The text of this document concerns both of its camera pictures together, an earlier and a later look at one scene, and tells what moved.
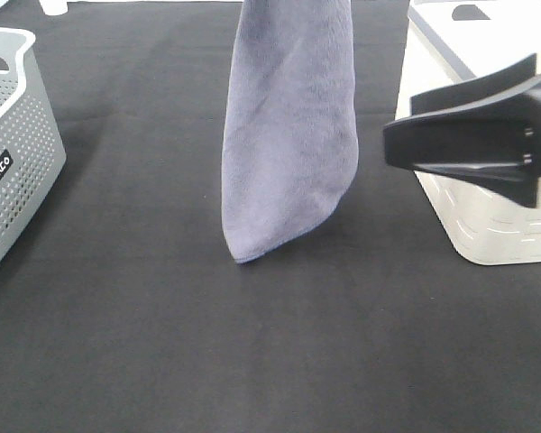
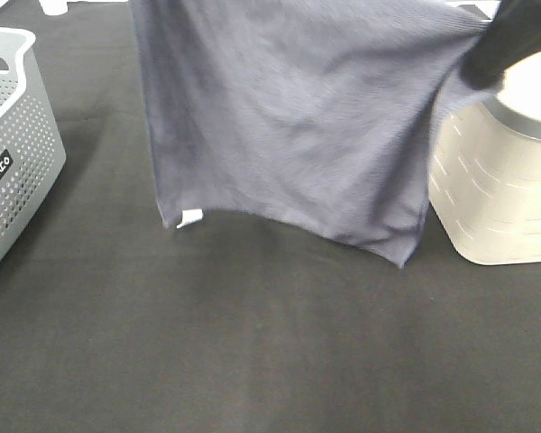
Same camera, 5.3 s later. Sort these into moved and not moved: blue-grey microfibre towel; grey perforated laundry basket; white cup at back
Moved: blue-grey microfibre towel
Not moved: grey perforated laundry basket; white cup at back
